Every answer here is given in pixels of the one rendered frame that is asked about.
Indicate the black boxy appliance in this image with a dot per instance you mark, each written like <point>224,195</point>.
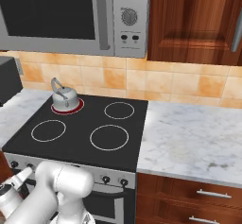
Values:
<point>8,79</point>

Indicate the silver kettle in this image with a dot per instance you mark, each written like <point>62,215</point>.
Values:
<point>65,98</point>

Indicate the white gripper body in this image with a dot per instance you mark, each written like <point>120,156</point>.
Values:
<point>21,177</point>

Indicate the black and silver stove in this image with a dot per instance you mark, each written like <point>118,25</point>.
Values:
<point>82,133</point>

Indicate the wooden cupboard door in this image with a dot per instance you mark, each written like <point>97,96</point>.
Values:
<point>192,20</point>

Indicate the wooden drawer front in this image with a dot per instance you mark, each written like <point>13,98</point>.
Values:
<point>176,186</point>
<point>164,213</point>

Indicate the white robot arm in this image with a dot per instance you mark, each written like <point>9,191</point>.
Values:
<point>63,183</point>

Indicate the silver microwave oven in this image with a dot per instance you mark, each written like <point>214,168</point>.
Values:
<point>63,13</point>

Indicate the wooden base cupboard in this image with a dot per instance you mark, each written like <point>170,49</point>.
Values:
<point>4,168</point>

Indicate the silver oven door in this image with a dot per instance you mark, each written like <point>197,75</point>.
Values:
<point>107,207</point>

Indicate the black stove knob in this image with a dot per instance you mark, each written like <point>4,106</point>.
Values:
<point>30,165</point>
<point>14,164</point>
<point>124,181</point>
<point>106,179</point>

